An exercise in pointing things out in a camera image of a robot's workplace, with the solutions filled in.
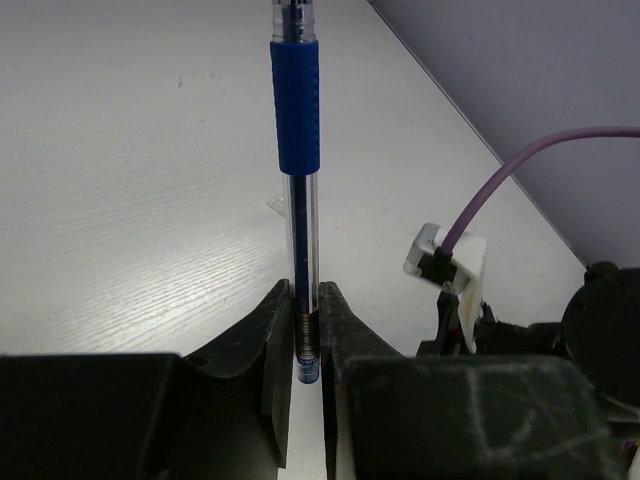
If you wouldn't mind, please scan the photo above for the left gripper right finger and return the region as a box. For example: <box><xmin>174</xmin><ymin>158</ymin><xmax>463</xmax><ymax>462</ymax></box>
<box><xmin>319</xmin><ymin>282</ymin><xmax>626</xmax><ymax>479</ymax></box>

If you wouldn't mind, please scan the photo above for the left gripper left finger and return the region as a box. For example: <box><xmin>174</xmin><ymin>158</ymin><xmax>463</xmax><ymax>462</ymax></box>
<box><xmin>1</xmin><ymin>280</ymin><xmax>293</xmax><ymax>479</ymax></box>

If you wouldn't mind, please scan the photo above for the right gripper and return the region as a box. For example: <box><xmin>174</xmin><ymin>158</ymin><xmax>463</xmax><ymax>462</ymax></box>
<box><xmin>416</xmin><ymin>292</ymin><xmax>565</xmax><ymax>358</ymax></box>

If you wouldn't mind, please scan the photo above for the blue gel pen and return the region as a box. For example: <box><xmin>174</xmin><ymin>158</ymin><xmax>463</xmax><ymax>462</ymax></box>
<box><xmin>270</xmin><ymin>1</ymin><xmax>320</xmax><ymax>384</ymax></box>

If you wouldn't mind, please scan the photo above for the clear small cap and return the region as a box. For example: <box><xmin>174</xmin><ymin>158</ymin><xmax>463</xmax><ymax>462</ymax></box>
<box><xmin>266</xmin><ymin>194</ymin><xmax>286</xmax><ymax>216</ymax></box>

